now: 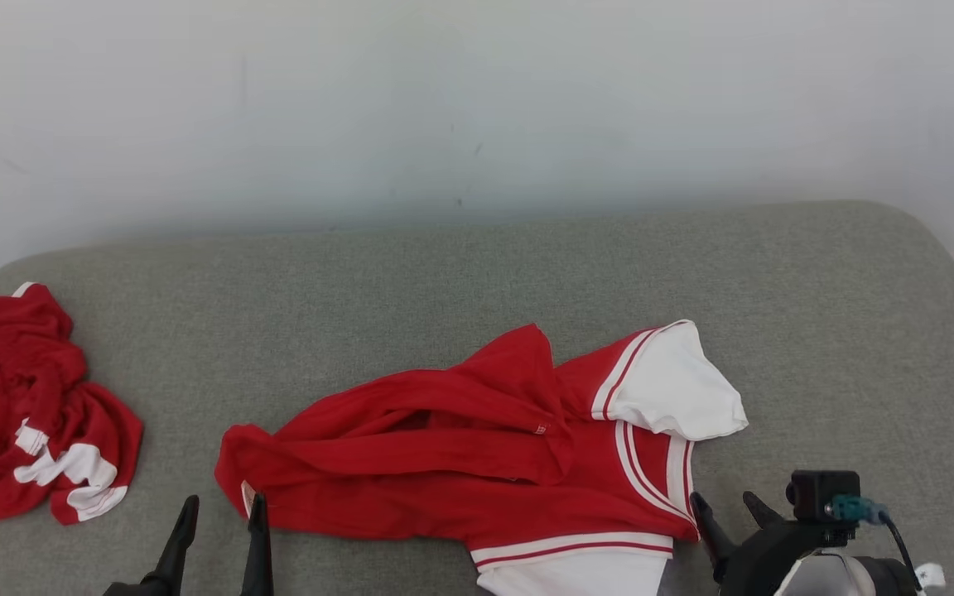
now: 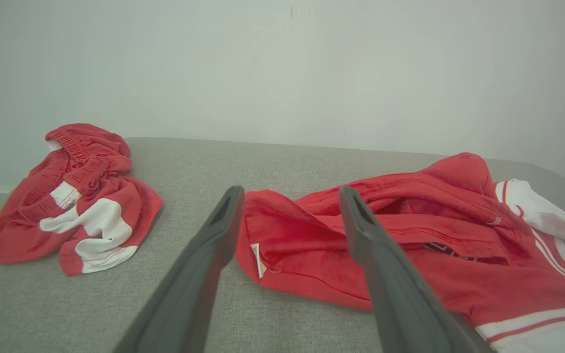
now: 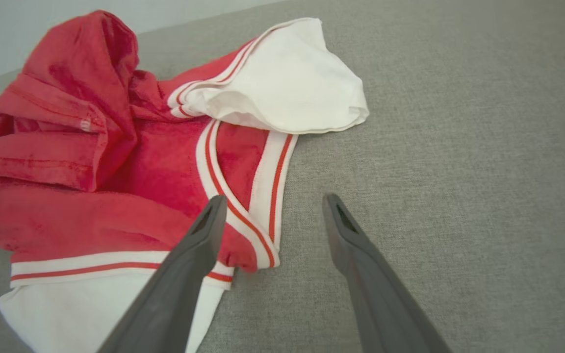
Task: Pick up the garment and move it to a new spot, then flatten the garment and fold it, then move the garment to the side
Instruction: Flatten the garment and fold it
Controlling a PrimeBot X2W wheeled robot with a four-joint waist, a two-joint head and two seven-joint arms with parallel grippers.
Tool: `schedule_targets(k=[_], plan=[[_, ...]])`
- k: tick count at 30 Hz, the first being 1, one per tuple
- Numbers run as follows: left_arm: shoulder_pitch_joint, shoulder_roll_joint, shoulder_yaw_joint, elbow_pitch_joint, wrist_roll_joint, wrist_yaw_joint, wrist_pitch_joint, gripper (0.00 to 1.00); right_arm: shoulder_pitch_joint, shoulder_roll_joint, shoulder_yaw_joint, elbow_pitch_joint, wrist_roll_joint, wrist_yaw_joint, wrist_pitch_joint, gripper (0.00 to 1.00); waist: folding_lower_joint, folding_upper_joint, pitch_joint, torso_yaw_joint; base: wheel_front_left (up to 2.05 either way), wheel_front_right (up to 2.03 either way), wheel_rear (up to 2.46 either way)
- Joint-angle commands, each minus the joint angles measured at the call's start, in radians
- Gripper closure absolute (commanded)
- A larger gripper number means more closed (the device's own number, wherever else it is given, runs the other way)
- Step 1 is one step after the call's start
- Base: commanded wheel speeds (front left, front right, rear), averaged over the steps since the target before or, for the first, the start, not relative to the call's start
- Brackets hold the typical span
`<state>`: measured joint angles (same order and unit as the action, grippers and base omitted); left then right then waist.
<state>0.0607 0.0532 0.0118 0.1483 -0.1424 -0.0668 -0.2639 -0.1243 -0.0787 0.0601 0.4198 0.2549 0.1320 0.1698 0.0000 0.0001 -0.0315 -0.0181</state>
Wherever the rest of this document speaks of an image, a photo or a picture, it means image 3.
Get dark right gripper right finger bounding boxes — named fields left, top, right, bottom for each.
left=322, top=193, right=453, bottom=353

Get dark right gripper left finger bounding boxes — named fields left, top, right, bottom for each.
left=97, top=195, right=228, bottom=353

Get red jersey with white sleeves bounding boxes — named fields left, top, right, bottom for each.
left=0, top=10, right=370, bottom=353

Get grey fabric sofa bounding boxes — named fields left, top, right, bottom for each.
left=0, top=0, right=565, bottom=353

